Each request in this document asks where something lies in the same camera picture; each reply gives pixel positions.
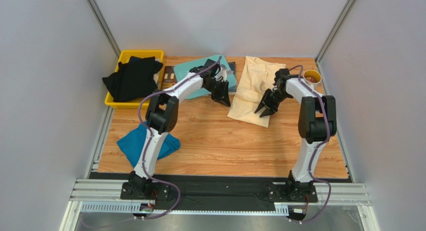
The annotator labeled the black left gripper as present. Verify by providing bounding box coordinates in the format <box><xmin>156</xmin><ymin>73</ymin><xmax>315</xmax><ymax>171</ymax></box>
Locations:
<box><xmin>204</xmin><ymin>79</ymin><xmax>232</xmax><ymax>108</ymax></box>

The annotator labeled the cream t-shirt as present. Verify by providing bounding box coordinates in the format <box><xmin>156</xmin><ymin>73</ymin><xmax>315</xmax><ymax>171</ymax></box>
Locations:
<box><xmin>227</xmin><ymin>56</ymin><xmax>287</xmax><ymax>128</ymax></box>

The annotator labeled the blue t-shirt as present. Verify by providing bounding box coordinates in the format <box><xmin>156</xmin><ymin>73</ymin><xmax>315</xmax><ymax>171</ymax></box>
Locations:
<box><xmin>116</xmin><ymin>121</ymin><xmax>181</xmax><ymax>168</ymax></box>

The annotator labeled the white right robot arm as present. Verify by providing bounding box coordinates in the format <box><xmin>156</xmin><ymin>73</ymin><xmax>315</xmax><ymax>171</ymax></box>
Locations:
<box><xmin>256</xmin><ymin>75</ymin><xmax>337</xmax><ymax>192</ymax></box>

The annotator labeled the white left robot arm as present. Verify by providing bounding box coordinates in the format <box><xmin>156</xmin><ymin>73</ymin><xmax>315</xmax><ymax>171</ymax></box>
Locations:
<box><xmin>128</xmin><ymin>74</ymin><xmax>231</xmax><ymax>193</ymax></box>

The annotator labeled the dark blue book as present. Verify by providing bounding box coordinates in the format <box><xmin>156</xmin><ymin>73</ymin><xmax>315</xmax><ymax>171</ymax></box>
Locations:
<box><xmin>227</xmin><ymin>62</ymin><xmax>238</xmax><ymax>94</ymax></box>

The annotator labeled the teal folding board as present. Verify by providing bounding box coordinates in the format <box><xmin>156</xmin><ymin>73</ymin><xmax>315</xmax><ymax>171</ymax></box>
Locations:
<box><xmin>174</xmin><ymin>54</ymin><xmax>228</xmax><ymax>82</ymax></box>

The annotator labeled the dark Edward Tulane book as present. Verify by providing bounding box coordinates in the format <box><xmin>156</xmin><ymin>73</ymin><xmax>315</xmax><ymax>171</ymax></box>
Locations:
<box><xmin>161</xmin><ymin>66</ymin><xmax>178</xmax><ymax>90</ymax></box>

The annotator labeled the white patterned mug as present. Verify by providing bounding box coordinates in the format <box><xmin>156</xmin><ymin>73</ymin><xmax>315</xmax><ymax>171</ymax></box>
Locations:
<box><xmin>302</xmin><ymin>69</ymin><xmax>322</xmax><ymax>90</ymax></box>

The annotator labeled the black t-shirt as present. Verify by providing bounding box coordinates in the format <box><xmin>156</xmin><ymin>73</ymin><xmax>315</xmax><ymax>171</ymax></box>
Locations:
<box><xmin>102</xmin><ymin>56</ymin><xmax>164</xmax><ymax>103</ymax></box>

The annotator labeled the yellow plastic bin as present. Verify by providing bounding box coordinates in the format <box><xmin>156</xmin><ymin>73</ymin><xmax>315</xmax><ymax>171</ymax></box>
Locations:
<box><xmin>102</xmin><ymin>50</ymin><xmax>165</xmax><ymax>109</ymax></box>

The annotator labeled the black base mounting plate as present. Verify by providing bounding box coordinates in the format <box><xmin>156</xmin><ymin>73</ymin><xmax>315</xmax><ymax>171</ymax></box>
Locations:
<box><xmin>88</xmin><ymin>171</ymin><xmax>353</xmax><ymax>212</ymax></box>

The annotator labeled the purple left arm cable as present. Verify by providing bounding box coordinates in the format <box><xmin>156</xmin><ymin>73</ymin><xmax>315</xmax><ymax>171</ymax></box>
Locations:
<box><xmin>137</xmin><ymin>55</ymin><xmax>223</xmax><ymax>221</ymax></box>

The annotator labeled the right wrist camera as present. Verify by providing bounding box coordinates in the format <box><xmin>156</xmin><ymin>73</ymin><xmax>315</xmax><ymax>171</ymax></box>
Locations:
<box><xmin>273</xmin><ymin>68</ymin><xmax>299</xmax><ymax>90</ymax></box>

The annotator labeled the right aluminium frame post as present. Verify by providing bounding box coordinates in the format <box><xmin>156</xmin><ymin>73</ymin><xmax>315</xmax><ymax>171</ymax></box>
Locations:
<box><xmin>315</xmin><ymin>0</ymin><xmax>358</xmax><ymax>65</ymax></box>

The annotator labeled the aluminium frame post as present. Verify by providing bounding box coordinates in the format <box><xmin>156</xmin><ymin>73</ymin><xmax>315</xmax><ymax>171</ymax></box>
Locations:
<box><xmin>315</xmin><ymin>0</ymin><xmax>358</xmax><ymax>65</ymax></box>
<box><xmin>86</xmin><ymin>0</ymin><xmax>121</xmax><ymax>58</ymax></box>

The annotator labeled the left aluminium frame post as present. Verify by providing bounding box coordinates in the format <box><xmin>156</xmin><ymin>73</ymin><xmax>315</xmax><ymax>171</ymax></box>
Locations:
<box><xmin>86</xmin><ymin>0</ymin><xmax>121</xmax><ymax>58</ymax></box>

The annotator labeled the aluminium front frame rail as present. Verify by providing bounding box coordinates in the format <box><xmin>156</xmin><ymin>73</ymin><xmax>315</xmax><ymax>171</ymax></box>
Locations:
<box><xmin>70</xmin><ymin>176</ymin><xmax>372</xmax><ymax>216</ymax></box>

